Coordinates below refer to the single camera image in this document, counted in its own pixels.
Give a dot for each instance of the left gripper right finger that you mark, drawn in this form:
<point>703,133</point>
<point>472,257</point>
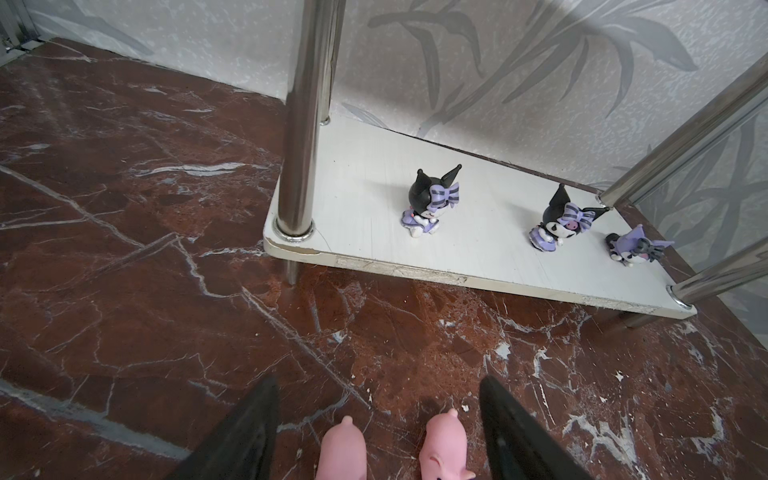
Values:
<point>517,446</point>

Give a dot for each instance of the black purple figurine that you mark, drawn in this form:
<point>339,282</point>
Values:
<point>561,220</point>
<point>429,197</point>

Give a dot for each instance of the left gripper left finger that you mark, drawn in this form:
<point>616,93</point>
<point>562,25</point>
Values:
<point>242,445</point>

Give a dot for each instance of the white two-tier shelf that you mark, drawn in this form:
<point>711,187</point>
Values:
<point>525,95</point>

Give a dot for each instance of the pink pig toy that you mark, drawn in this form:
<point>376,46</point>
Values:
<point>343,454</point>
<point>444,451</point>

